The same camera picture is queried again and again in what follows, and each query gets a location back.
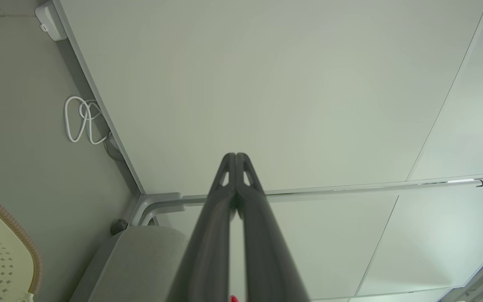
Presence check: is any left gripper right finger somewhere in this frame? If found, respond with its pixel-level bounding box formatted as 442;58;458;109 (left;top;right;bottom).
236;152;312;302

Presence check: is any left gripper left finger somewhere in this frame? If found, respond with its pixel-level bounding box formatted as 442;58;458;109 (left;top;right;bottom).
166;153;237;302

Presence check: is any grey partition foot with caster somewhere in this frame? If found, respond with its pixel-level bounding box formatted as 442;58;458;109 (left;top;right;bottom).
110;192;184;236

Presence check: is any white partition screen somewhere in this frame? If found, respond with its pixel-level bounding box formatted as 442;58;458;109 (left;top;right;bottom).
52;0;483;196

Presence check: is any looped white cable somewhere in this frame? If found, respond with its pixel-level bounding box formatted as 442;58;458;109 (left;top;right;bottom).
64;96;113;146

